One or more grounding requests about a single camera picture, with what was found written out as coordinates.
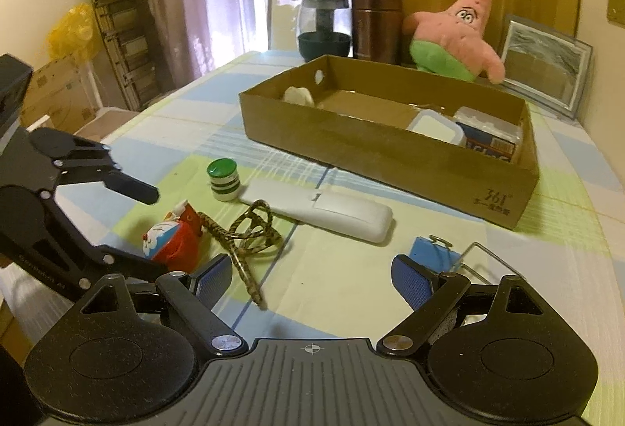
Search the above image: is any left wall socket plate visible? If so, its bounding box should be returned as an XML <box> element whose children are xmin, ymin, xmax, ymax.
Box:
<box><xmin>607</xmin><ymin>0</ymin><xmax>625</xmax><ymax>26</ymax></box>

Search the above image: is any cardboard carton on floor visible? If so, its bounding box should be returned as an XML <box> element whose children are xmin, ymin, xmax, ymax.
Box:
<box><xmin>20</xmin><ymin>57</ymin><xmax>96</xmax><ymax>133</ymax></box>

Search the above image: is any silver picture frame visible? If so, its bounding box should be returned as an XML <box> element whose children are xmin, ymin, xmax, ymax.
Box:
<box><xmin>500</xmin><ymin>15</ymin><xmax>593</xmax><ymax>119</ymax></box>

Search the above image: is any glass humidifier dark base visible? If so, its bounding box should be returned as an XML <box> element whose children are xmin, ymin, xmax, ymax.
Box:
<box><xmin>296</xmin><ymin>0</ymin><xmax>352</xmax><ymax>62</ymax></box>

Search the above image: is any pink Patrick star plush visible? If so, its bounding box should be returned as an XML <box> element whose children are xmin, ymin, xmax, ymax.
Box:
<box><xmin>403</xmin><ymin>0</ymin><xmax>505</xmax><ymax>84</ymax></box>

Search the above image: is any cream wooden chair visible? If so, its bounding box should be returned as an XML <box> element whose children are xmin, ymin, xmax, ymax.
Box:
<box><xmin>267</xmin><ymin>0</ymin><xmax>301</xmax><ymax>51</ymax></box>

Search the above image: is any Doraemon red keychain toy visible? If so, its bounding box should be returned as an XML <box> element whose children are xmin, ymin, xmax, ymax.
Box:
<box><xmin>142</xmin><ymin>199</ymin><xmax>202</xmax><ymax>274</ymax></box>

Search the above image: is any white square lidded container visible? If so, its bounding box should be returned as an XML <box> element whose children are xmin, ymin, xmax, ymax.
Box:
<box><xmin>407</xmin><ymin>109</ymin><xmax>466</xmax><ymax>148</ymax></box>

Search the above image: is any white remote control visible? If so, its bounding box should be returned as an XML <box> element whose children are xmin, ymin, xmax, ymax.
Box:
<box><xmin>238</xmin><ymin>178</ymin><xmax>393</xmax><ymax>244</ymax></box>

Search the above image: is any brown cardboard box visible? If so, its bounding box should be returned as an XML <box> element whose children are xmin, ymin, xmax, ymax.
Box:
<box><xmin>239</xmin><ymin>55</ymin><xmax>539</xmax><ymax>229</ymax></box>

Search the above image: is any clear plastic box with label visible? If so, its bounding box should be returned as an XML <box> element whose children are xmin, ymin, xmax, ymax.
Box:
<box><xmin>454</xmin><ymin>106</ymin><xmax>523</xmax><ymax>163</ymax></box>

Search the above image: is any green white cap stack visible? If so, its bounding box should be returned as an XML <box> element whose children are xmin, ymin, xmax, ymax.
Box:
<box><xmin>207</xmin><ymin>157</ymin><xmax>241</xmax><ymax>202</ymax></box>

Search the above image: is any wooden folding rack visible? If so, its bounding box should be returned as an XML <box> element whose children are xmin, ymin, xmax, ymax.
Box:
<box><xmin>91</xmin><ymin>0</ymin><xmax>160</xmax><ymax>112</ymax></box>

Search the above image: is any white round object in box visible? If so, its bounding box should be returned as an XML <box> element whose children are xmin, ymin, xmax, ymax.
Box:
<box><xmin>283</xmin><ymin>86</ymin><xmax>314</xmax><ymax>107</ymax></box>

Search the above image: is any yellow plastic bag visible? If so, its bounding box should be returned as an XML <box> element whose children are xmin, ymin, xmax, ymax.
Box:
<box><xmin>46</xmin><ymin>4</ymin><xmax>102</xmax><ymax>64</ymax></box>

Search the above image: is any blue binder clip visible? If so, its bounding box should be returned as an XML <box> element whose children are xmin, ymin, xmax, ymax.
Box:
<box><xmin>409</xmin><ymin>235</ymin><xmax>461</xmax><ymax>272</ymax></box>

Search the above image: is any brown thermos bottle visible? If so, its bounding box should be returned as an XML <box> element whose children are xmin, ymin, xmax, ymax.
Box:
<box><xmin>351</xmin><ymin>0</ymin><xmax>403</xmax><ymax>64</ymax></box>

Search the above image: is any metal wire holder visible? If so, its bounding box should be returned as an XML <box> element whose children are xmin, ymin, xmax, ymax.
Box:
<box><xmin>450</xmin><ymin>242</ymin><xmax>524</xmax><ymax>285</ymax></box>

